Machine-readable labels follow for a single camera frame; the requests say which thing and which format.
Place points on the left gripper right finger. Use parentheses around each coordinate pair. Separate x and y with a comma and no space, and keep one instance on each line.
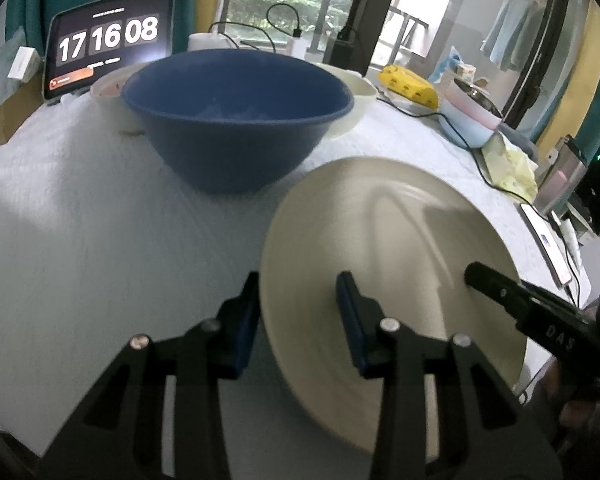
(445,411)

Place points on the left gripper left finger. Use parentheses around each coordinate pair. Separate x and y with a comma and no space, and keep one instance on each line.
(115,432)

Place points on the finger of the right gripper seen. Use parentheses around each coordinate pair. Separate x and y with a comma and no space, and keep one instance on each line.
(521,300)

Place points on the beige plate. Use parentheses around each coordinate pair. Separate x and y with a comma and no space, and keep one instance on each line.
(407,238)

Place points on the large dark blue bowl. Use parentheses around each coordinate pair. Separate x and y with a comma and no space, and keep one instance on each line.
(234,121)

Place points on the pink strawberry bowl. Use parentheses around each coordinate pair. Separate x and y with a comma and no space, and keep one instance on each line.
(106,93)

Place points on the smartphone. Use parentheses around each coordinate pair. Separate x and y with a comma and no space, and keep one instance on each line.
(548,244)

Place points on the white cream tube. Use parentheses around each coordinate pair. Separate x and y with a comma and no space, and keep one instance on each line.
(570,237)

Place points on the stainless steel tumbler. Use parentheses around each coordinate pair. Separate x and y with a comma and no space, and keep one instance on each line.
(561,171)

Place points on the yellow patterned cloth pack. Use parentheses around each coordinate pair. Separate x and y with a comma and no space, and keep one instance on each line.
(509,167)

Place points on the white tablecloth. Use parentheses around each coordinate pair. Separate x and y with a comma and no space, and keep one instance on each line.
(101,241)

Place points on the light blue stacked bowl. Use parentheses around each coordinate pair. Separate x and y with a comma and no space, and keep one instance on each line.
(461,129)

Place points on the stainless steel bowl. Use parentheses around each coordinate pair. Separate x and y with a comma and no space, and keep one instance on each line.
(478,97)

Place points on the yellow wipes pack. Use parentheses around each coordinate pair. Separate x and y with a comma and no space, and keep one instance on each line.
(406,83)

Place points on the black power adapter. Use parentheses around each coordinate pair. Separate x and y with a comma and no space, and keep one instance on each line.
(339,53)

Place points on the cardboard box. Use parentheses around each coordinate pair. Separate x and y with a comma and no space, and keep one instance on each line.
(19,107)

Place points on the white charger plug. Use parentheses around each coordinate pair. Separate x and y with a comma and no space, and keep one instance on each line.
(296,47)

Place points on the small white box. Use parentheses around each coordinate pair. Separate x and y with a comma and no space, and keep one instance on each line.
(25,65)

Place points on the tablet showing clock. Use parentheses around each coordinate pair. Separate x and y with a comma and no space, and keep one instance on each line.
(90,41)

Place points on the white lamp base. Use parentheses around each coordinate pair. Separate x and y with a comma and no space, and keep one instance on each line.
(200,41)

